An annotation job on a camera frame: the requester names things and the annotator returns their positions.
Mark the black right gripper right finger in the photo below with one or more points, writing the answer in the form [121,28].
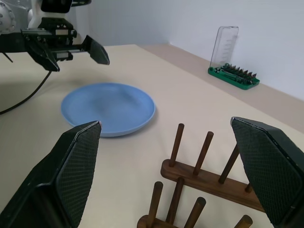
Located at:
[273,171]

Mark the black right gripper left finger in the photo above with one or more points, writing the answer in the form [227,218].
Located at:
[59,178]

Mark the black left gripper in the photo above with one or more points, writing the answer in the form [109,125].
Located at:
[59,33]

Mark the blue plate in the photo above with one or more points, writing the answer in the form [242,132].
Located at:
[107,107]

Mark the wooden dish rack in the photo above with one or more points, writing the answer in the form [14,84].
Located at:
[185,172]

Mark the green screwdriver bit set case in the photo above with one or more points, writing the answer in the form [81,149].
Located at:
[237,79]

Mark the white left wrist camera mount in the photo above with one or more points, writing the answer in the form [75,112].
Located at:
[36,16]

